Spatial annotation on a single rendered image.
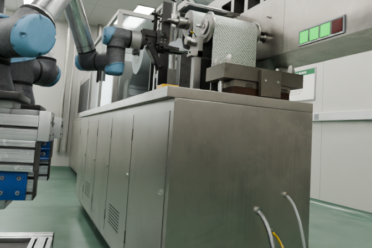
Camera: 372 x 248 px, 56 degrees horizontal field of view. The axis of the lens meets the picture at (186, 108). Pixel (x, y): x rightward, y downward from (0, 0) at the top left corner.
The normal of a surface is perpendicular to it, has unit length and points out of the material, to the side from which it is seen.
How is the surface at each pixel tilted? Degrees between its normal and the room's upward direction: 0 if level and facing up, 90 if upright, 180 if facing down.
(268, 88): 90
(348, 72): 90
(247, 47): 90
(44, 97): 90
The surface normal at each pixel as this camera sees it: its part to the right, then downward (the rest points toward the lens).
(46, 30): 0.87, 0.13
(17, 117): 0.28, -0.07
